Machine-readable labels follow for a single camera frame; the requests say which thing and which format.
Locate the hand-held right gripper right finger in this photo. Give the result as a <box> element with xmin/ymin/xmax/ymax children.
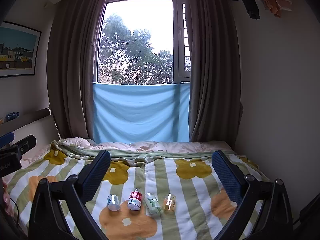
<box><xmin>211</xmin><ymin>150</ymin><xmax>293</xmax><ymax>240</ymax></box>

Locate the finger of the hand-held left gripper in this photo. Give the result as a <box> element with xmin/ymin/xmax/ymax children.
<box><xmin>9</xmin><ymin>134</ymin><xmax>37</xmax><ymax>155</ymax></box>
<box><xmin>0</xmin><ymin>131</ymin><xmax>15</xmax><ymax>147</ymax></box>

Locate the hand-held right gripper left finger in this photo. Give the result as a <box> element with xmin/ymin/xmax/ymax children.
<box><xmin>28</xmin><ymin>149</ymin><xmax>111</xmax><ymax>240</ymax></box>

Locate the person's left hand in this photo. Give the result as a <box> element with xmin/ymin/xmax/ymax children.
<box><xmin>0</xmin><ymin>179</ymin><xmax>11</xmax><ymax>205</ymax></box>

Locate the bed headboard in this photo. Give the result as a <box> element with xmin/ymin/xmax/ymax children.
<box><xmin>0</xmin><ymin>108</ymin><xmax>62</xmax><ymax>148</ymax></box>

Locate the small blue-label bottle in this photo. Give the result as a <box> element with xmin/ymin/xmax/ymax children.
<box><xmin>107</xmin><ymin>194</ymin><xmax>120</xmax><ymax>211</ymax></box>

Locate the red label bottle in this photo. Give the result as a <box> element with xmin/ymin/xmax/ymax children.
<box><xmin>127</xmin><ymin>188</ymin><xmax>143</xmax><ymax>211</ymax></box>

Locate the pink quilt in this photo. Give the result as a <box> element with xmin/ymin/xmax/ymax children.
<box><xmin>21</xmin><ymin>137</ymin><xmax>232</xmax><ymax>162</ymax></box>

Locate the small amber clear bottle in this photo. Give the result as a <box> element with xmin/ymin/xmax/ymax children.
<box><xmin>163</xmin><ymin>193</ymin><xmax>176</xmax><ymax>212</ymax></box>

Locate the green dotted clear bottle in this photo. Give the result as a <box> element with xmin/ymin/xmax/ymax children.
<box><xmin>144</xmin><ymin>192</ymin><xmax>161</xmax><ymax>215</ymax></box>

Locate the striped floral blanket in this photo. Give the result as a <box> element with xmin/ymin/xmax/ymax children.
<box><xmin>5</xmin><ymin>140</ymin><xmax>273</xmax><ymax>240</ymax></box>

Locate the light blue cloth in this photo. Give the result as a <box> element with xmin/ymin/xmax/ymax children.
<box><xmin>92</xmin><ymin>82</ymin><xmax>191</xmax><ymax>144</ymax></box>

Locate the dark object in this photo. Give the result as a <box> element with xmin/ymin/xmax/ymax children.
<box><xmin>292</xmin><ymin>194</ymin><xmax>320</xmax><ymax>233</ymax></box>

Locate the brown curtain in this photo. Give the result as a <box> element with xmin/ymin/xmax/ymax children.
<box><xmin>46</xmin><ymin>0</ymin><xmax>110</xmax><ymax>141</ymax></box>
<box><xmin>185</xmin><ymin>0</ymin><xmax>244</xmax><ymax>143</ymax></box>

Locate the window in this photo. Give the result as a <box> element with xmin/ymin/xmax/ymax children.
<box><xmin>96</xmin><ymin>0</ymin><xmax>193</xmax><ymax>85</ymax></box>

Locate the black cable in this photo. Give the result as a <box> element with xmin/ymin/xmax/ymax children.
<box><xmin>9</xmin><ymin>197</ymin><xmax>22</xmax><ymax>229</ymax></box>

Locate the framed wall poster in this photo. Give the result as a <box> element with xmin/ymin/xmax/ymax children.
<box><xmin>0</xmin><ymin>21</ymin><xmax>42</xmax><ymax>78</ymax></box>

